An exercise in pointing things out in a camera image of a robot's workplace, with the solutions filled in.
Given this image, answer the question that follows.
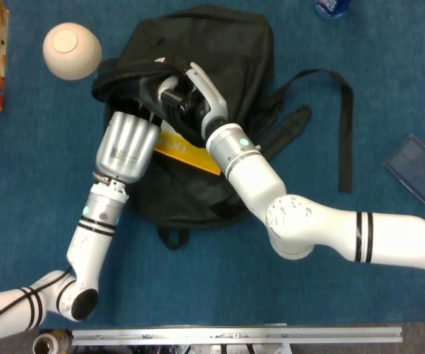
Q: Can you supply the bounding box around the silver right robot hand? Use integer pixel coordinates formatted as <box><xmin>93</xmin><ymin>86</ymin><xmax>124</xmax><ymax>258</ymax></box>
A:
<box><xmin>156</xmin><ymin>61</ymin><xmax>229</xmax><ymax>139</ymax></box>

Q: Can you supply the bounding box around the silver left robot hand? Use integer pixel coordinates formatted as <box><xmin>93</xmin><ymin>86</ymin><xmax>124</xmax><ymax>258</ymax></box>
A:
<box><xmin>94</xmin><ymin>109</ymin><xmax>162</xmax><ymax>184</ymax></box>

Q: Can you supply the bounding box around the black fabric backpack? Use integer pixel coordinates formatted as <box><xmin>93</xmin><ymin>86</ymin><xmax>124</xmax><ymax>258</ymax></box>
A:
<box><xmin>91</xmin><ymin>3</ymin><xmax>354</xmax><ymax>251</ymax></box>

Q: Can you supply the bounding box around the white book with yellow band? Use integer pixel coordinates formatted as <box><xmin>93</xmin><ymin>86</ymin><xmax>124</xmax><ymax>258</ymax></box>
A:
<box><xmin>154</xmin><ymin>128</ymin><xmax>221</xmax><ymax>176</ymax></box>

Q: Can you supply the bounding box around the white upturned bowl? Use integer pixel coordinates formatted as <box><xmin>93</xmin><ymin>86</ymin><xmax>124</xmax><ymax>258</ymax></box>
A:
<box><xmin>42</xmin><ymin>21</ymin><xmax>103</xmax><ymax>81</ymax></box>

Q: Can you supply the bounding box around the brown tape roll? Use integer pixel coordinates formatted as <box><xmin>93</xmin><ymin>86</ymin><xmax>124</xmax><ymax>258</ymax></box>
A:
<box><xmin>32</xmin><ymin>329</ymin><xmax>73</xmax><ymax>354</ymax></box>

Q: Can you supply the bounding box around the aluminium profile rail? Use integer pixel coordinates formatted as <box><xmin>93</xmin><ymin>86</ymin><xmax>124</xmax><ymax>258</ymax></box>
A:
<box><xmin>71</xmin><ymin>326</ymin><xmax>404</xmax><ymax>347</ymax></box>

